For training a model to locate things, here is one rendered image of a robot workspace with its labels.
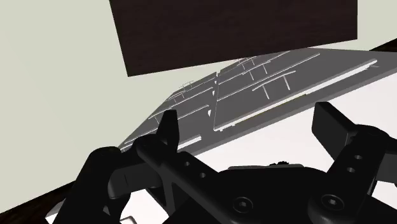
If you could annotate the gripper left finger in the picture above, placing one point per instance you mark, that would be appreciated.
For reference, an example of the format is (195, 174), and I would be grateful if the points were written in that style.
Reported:
(161, 161)

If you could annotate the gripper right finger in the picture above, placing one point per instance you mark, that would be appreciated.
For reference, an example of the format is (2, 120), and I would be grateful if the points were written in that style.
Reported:
(356, 161)

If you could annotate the grey cabinet with drawers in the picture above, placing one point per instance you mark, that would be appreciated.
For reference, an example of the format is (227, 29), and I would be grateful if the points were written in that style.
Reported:
(248, 102)

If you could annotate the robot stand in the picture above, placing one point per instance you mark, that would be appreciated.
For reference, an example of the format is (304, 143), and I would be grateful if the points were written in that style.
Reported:
(235, 31)

